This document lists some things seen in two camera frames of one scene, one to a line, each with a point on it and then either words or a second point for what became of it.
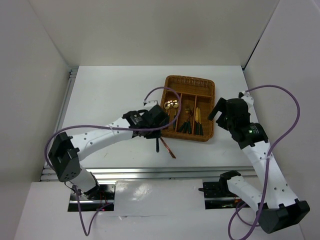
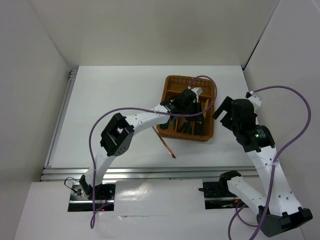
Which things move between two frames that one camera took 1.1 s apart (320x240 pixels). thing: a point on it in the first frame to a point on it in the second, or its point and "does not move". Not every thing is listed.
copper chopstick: x=167 y=148 does not move
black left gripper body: x=154 y=126 to x=188 y=110
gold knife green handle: x=196 y=119 does not move
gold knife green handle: x=157 y=145 to x=205 y=107
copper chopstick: x=168 y=148 does not move
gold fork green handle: x=187 y=111 to x=185 y=127
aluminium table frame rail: x=128 y=173 does not move
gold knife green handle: x=201 y=125 does not move
